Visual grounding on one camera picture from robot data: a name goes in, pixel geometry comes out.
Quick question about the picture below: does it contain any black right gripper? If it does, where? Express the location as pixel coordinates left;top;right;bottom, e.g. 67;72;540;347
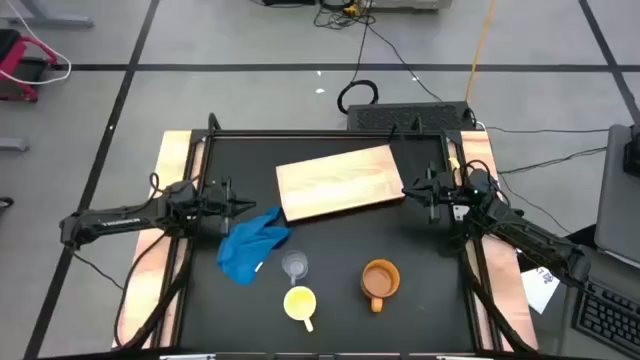
402;163;464;224

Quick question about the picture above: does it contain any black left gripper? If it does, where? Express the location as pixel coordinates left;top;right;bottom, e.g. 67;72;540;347
198;177;257;236

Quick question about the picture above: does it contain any clear plastic cup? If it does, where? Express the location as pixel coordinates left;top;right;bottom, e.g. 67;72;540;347
281;249;310;287

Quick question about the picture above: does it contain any orange mug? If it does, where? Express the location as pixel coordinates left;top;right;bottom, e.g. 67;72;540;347
360;258;401;314

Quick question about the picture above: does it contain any yellow mug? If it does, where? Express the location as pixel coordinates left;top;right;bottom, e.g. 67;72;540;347
282;285;318;333

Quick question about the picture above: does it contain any blue cloth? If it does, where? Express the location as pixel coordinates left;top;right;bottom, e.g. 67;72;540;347
216;206;292;287

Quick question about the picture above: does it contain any black computer case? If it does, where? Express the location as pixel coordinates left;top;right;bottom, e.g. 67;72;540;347
346;101;476;132

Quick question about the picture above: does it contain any white paper sheet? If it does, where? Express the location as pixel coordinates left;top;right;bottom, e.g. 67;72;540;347
519;266;561;315

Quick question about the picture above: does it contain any grey equipment box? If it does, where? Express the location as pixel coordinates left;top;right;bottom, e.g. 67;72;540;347
369;0;454;11

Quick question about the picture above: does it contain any grey desk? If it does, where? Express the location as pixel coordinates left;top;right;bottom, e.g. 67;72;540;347
558;279;640;360

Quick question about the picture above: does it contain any grey side table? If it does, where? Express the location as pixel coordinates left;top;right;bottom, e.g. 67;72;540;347
593;123;640;264

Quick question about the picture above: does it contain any black device on side table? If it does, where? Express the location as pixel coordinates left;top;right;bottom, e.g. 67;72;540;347
623;124;640;177

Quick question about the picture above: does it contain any black keyboard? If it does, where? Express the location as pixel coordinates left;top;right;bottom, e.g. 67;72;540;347
572;279;640;359

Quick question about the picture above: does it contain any grey table leg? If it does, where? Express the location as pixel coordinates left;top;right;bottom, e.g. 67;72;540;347
0;0;95;29

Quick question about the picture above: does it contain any red cart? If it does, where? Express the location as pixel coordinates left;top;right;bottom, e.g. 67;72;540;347
0;28;59;104

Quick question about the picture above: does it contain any black table frame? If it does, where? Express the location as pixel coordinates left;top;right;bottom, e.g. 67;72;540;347
112;112;539;360

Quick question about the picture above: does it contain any coiled black cable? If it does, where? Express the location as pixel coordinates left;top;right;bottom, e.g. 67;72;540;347
336;79;380;115

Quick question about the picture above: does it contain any long black floor cable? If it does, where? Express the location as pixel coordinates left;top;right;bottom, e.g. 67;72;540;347
367;24;444;103

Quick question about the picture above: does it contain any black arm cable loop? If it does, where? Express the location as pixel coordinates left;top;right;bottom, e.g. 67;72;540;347
113;229;167;349

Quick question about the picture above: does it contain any thin black cable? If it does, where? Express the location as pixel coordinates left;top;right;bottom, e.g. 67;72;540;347
479;125;610;135
498;146;608;176

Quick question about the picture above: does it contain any yellow cable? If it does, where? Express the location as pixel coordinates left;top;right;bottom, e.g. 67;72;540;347
464;0;497;104

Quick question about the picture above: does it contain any tangle of black cables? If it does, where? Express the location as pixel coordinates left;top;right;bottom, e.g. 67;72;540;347
313;0;376;30

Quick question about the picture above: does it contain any white cable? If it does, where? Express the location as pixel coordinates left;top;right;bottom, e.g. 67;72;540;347
0;0;73;86

